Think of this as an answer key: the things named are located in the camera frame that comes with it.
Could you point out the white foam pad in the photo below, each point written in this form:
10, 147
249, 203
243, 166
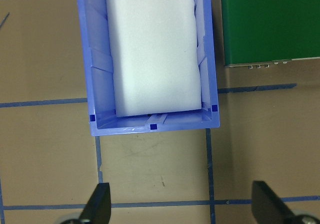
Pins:
155, 54

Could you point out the blue plastic storage bin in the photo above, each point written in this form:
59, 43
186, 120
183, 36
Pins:
86, 59

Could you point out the green conveyor belt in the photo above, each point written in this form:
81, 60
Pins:
270, 22

